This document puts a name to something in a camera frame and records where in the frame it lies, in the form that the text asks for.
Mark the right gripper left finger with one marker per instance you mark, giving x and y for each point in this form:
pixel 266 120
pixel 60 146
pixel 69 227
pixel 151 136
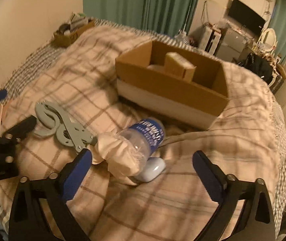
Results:
pixel 27 218

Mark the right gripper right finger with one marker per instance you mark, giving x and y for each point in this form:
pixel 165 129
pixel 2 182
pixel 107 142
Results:
pixel 255 222

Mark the green white barcode box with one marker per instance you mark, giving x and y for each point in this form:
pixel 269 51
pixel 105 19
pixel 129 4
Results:
pixel 177 65

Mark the grey striped bed sheet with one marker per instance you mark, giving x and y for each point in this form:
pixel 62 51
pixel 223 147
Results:
pixel 32 65

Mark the small cardboard box with clutter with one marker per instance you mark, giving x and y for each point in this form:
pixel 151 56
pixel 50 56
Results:
pixel 72 29

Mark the light blue earbud case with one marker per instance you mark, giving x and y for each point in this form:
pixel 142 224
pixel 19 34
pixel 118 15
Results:
pixel 153 168

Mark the clear water bottle blue label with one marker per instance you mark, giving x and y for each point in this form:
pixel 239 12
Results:
pixel 142 140

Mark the black clothes on chair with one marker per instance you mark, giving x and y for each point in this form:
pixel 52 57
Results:
pixel 258 65

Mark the brown cardboard box on bed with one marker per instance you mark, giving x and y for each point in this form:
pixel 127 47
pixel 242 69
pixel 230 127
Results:
pixel 141 79

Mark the grey mini fridge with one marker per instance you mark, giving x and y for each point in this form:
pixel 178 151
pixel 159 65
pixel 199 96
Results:
pixel 230 45

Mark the white oval vanity mirror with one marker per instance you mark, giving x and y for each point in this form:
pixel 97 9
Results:
pixel 268 40

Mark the large clear water jug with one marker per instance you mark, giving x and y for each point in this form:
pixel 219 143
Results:
pixel 181 36

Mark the white suitcase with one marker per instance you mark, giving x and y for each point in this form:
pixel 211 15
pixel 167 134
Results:
pixel 209 39

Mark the green curtain left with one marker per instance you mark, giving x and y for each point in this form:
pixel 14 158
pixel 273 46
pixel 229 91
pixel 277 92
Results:
pixel 162 16

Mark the green curtain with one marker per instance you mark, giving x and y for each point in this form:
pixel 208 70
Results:
pixel 162 16
pixel 278 23

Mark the green curtain right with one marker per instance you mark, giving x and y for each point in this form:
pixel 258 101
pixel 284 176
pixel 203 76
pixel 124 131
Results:
pixel 278 23

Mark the black wall television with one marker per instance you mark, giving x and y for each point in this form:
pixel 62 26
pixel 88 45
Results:
pixel 246 17

